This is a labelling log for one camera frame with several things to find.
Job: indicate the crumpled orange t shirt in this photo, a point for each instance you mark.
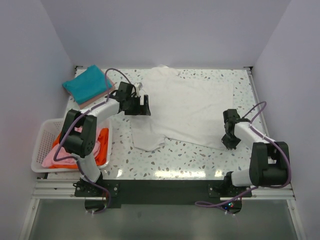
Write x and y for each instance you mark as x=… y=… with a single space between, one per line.
x=99 y=151

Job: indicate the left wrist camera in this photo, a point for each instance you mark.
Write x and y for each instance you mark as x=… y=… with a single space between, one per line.
x=137 y=87

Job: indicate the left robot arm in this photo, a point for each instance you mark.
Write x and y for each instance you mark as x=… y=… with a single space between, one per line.
x=78 y=134

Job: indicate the folded teal t shirt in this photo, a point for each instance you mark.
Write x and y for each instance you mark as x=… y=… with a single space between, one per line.
x=87 y=85

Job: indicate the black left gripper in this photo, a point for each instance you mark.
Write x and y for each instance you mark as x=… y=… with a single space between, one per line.
x=140 y=109

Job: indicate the aluminium frame rail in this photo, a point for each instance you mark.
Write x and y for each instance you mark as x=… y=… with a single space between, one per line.
x=163 y=169

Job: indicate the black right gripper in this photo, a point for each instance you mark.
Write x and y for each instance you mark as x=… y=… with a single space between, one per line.
x=228 y=144

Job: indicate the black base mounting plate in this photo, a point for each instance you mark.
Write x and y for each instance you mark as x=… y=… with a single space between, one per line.
x=113 y=194

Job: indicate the white t shirt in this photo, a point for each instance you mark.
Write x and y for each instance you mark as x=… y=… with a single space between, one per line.
x=187 y=110

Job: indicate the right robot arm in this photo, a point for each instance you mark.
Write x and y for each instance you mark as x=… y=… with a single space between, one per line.
x=269 y=162

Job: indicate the white plastic basket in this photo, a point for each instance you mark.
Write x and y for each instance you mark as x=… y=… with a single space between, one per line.
x=48 y=132

